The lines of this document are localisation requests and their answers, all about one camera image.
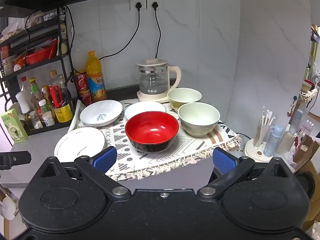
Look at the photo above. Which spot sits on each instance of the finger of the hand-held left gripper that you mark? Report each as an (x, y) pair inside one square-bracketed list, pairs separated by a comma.
[(15, 158)]

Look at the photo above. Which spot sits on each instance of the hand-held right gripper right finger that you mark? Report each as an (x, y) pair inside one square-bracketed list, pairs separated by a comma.
[(223, 162)]

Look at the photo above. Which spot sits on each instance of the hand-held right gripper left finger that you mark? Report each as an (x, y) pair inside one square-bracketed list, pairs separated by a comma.
[(106, 158)]

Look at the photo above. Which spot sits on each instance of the deep white plate blue print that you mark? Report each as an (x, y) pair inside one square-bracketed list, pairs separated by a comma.
[(105, 110)]

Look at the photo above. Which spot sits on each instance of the red and black bowl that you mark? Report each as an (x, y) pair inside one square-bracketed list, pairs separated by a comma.
[(150, 130)]

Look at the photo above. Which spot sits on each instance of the white bottle warmer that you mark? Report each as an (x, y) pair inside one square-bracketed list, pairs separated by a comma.
[(252, 152)]

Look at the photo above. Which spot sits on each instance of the green carton box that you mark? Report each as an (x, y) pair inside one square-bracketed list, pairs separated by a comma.
[(12, 127)]

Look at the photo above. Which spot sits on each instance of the patterned fringed table mat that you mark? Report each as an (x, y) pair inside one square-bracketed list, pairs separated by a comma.
[(195, 143)]

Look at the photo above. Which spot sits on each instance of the flat white plate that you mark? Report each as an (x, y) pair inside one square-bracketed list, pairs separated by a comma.
[(77, 140)]

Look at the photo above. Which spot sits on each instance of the small clear shaker jar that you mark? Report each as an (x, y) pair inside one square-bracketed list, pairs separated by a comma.
[(35, 121)]

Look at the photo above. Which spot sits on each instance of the white powder jar white cap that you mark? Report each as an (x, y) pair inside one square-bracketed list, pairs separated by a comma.
[(49, 119)]

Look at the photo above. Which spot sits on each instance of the bundle of white straws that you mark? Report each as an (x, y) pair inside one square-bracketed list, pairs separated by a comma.
[(262, 127)]

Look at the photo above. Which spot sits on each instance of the blue baby bottle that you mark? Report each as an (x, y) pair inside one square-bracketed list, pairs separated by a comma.
[(271, 140)]

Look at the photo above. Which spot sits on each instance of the red label condiment bottle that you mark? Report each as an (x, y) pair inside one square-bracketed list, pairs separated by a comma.
[(44, 107)]

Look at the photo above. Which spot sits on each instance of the dark sauce bottle yellow label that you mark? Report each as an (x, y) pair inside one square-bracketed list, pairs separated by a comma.
[(62, 112)]

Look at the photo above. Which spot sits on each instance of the small white plate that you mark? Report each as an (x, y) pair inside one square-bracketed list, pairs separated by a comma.
[(145, 107)]

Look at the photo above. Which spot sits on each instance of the red drink can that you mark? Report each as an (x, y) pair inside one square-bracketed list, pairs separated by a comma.
[(85, 97), (81, 81)]

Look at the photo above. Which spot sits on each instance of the cream insulated bottle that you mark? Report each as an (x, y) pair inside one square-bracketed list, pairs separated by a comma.
[(287, 135)]

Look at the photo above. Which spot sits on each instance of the yellow cap green label bottle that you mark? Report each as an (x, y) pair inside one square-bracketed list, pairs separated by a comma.
[(36, 91)]

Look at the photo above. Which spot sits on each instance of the red cap glass bottle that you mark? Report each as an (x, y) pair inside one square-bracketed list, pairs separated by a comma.
[(24, 85)]

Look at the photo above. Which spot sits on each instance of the cream kettle base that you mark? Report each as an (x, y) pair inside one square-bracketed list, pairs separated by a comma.
[(150, 98)]

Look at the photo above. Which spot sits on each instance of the orange juice bottle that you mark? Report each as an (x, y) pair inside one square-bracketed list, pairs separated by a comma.
[(95, 80)]

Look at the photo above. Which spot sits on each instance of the black round appliance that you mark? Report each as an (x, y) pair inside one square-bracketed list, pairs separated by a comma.
[(303, 183)]

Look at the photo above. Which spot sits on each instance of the brown cardboard box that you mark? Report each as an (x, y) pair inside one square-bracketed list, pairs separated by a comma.
[(308, 152)]

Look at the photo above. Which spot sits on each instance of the glass measuring jug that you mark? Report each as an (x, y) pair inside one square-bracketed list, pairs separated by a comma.
[(152, 82)]

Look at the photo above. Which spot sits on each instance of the black metal kitchen rack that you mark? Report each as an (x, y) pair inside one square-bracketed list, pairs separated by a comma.
[(32, 66)]

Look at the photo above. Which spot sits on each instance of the red plastic basket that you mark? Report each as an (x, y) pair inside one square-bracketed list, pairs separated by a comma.
[(37, 56)]

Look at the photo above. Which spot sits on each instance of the black power plug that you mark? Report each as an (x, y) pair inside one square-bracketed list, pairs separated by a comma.
[(155, 5), (138, 6)]

